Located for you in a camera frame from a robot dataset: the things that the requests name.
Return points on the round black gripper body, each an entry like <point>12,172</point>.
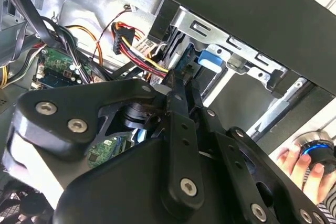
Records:
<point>118,190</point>

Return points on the hard disk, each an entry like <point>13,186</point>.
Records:
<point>210,60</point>

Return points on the person's hand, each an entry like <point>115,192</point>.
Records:
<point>312,182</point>

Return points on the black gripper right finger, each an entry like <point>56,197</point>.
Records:
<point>236,161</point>

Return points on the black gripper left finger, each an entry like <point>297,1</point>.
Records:
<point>65,98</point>

